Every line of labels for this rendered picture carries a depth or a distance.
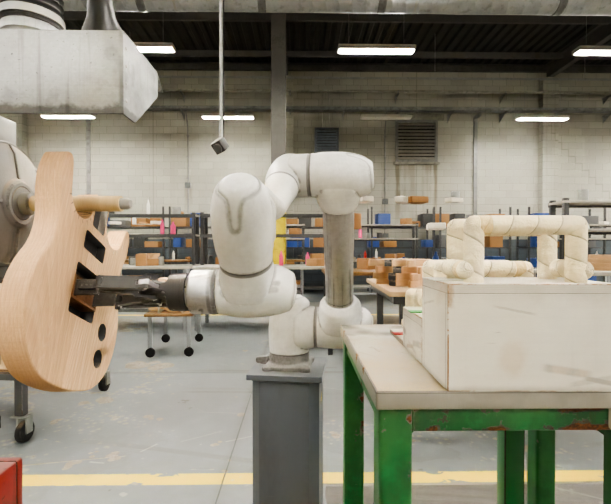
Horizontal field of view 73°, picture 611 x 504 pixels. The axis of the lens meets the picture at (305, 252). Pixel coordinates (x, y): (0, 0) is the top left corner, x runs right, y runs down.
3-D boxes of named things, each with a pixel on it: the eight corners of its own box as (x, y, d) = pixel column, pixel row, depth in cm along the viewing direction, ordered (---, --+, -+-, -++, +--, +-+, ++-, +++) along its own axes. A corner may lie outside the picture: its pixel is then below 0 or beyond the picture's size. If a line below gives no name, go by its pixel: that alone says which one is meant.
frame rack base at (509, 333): (448, 392, 65) (449, 283, 65) (420, 365, 81) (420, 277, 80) (619, 391, 66) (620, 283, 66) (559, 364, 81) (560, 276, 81)
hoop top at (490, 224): (467, 234, 67) (467, 214, 67) (460, 235, 70) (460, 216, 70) (592, 234, 67) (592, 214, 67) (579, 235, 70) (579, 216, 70)
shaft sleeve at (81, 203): (26, 198, 84) (35, 193, 86) (31, 213, 85) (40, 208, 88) (116, 198, 84) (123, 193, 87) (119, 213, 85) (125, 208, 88)
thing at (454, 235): (450, 279, 75) (450, 227, 75) (444, 277, 78) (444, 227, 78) (467, 279, 75) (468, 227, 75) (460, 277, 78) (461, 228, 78)
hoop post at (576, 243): (572, 283, 67) (572, 224, 67) (560, 281, 70) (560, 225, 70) (592, 283, 67) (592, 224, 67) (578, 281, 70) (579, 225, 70)
